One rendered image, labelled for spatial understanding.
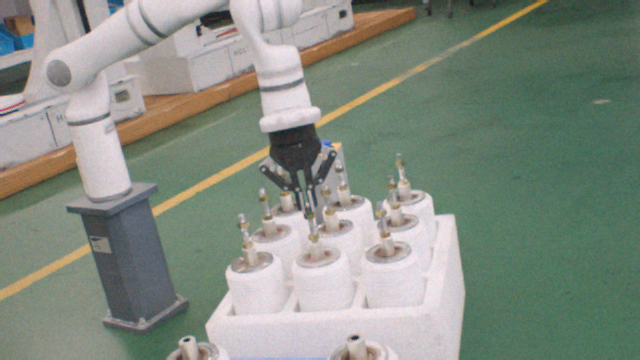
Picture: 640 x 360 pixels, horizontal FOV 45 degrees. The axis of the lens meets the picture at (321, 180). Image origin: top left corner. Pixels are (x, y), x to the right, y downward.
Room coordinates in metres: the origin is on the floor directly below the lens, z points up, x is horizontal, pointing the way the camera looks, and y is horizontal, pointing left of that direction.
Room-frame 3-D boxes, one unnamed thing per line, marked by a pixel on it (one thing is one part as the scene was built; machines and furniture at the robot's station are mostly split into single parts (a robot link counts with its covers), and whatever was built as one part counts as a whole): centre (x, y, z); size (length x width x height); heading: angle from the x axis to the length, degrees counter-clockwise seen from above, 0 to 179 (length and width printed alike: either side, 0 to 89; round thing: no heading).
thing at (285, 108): (1.15, 0.03, 0.53); 0.11 x 0.09 x 0.06; 3
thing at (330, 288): (1.17, 0.03, 0.16); 0.10 x 0.10 x 0.18
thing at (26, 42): (6.41, 2.14, 0.36); 0.50 x 0.38 x 0.21; 52
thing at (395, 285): (1.13, -0.08, 0.16); 0.10 x 0.10 x 0.18
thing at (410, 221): (1.25, -0.12, 0.25); 0.08 x 0.08 x 0.01
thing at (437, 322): (1.28, 0.00, 0.09); 0.39 x 0.39 x 0.18; 73
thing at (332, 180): (1.58, -0.02, 0.16); 0.07 x 0.07 x 0.31; 73
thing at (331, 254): (1.17, 0.03, 0.25); 0.08 x 0.08 x 0.01
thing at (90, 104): (1.60, 0.45, 0.54); 0.09 x 0.09 x 0.17; 72
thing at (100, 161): (1.60, 0.45, 0.39); 0.09 x 0.09 x 0.17; 51
